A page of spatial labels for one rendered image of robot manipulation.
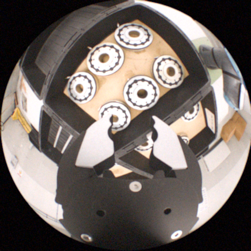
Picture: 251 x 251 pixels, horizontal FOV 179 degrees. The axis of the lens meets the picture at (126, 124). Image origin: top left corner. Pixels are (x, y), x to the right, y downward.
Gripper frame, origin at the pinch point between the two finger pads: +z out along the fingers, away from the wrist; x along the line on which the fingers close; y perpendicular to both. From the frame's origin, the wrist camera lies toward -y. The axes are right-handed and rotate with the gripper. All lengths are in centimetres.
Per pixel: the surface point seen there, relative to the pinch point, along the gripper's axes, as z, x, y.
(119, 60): 13.5, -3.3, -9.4
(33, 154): 47, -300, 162
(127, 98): 13.8, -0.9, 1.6
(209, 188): -16, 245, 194
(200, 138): 14.9, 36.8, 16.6
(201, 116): 18.1, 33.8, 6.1
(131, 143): 7.8, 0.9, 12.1
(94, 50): 13.2, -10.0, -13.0
